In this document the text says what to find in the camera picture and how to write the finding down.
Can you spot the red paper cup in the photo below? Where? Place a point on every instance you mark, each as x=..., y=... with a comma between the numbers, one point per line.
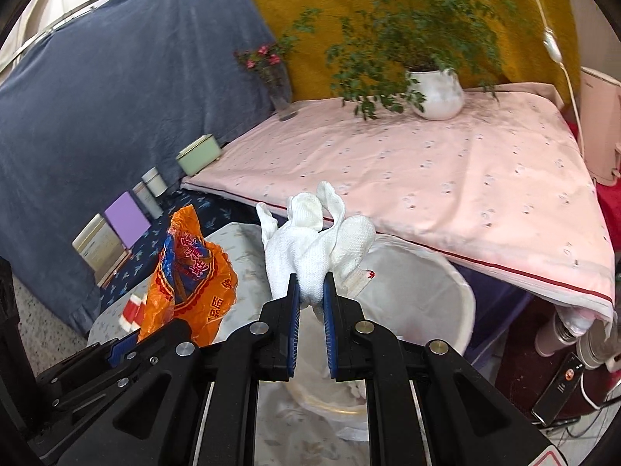
x=132, y=311

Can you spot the navy leaf print cloth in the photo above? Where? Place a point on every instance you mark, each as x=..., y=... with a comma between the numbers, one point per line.
x=140, y=264

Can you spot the beige appliance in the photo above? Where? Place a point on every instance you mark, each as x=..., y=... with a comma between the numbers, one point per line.
x=599, y=121

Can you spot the beige book box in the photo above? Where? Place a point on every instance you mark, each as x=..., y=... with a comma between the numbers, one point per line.
x=99, y=250

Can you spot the white jar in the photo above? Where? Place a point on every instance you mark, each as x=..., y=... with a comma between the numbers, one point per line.
x=154, y=183

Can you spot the red cloth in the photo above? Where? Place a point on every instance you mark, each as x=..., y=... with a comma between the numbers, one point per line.
x=610, y=204

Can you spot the bin with white liner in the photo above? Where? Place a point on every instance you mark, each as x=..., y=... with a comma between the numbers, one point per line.
x=417, y=301

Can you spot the white bottle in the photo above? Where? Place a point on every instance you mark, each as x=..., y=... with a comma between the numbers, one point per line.
x=147, y=201

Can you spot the pink blanket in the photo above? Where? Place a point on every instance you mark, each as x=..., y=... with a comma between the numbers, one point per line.
x=436, y=179

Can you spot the black flat device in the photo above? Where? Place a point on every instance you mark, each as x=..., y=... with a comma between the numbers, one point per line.
x=558, y=388

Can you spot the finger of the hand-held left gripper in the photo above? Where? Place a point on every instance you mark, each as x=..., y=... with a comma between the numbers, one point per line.
x=97, y=398
x=123, y=349

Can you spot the glass vase with flowers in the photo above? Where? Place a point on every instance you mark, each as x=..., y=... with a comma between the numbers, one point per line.
x=279, y=90

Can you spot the purple card box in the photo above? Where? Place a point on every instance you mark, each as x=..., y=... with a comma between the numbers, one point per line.
x=127, y=219

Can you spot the potted green plant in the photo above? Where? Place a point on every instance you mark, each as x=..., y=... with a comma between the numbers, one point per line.
x=436, y=94

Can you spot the pale green box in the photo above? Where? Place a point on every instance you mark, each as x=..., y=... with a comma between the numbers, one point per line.
x=199, y=156

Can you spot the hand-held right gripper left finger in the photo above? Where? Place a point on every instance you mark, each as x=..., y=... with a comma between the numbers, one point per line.
x=294, y=330

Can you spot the blue hanging cloth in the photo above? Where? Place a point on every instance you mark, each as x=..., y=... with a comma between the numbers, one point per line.
x=121, y=107

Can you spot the orange snack wrapper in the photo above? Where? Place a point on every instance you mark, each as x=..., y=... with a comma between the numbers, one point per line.
x=194, y=272

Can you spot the white knit glove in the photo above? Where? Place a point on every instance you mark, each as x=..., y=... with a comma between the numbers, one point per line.
x=301, y=247

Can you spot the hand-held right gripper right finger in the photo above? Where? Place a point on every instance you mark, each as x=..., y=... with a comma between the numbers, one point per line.
x=328, y=335

